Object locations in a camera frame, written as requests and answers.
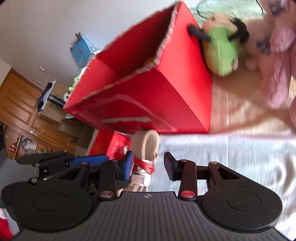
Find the cardboard boxes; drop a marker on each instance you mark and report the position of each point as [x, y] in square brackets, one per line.
[64, 133]

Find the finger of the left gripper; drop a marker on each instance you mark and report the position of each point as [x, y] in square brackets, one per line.
[53, 163]

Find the green plush doll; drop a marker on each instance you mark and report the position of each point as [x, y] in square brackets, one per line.
[221, 36]

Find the green cartoon bed sheet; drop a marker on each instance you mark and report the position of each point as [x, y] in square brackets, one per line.
[235, 8]

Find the wooden cabinet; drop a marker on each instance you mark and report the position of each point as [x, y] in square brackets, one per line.
[19, 114]

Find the pink plush bunny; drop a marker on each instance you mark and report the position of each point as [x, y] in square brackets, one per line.
[281, 49]

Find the small red gift box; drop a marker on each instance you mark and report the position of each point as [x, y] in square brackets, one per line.
[112, 144]

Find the blue packaged box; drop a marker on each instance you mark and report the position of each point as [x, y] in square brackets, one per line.
[82, 51]

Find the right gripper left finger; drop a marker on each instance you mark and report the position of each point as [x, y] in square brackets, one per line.
[94, 178]

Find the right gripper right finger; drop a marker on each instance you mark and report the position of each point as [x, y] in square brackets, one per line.
[188, 173]

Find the large red cardboard box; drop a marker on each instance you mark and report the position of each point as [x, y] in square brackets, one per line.
[152, 76]

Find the blue white cloth on pole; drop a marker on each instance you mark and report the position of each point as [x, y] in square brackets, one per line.
[47, 96]

